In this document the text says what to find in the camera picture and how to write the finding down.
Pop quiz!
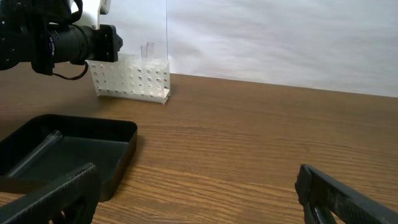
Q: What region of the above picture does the white test tube rack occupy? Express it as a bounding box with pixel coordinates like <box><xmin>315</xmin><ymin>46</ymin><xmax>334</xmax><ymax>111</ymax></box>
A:
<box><xmin>88</xmin><ymin>53</ymin><xmax>171</xmax><ymax>105</ymax></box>

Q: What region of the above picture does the black cable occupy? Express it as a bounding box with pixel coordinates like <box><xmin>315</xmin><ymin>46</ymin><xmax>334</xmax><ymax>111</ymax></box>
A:
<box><xmin>52</xmin><ymin>0</ymin><xmax>90</xmax><ymax>81</ymax></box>

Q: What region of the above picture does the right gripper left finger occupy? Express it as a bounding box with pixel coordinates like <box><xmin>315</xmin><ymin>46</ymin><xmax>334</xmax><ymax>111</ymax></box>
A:
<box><xmin>0</xmin><ymin>162</ymin><xmax>102</xmax><ymax>224</ymax></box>

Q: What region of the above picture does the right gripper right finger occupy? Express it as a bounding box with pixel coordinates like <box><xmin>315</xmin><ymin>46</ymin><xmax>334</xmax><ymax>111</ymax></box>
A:
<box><xmin>294</xmin><ymin>164</ymin><xmax>398</xmax><ymax>224</ymax></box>

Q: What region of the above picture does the black tray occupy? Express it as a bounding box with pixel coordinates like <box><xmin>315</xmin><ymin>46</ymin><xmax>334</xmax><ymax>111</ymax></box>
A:
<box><xmin>0</xmin><ymin>113</ymin><xmax>138</xmax><ymax>202</ymax></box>

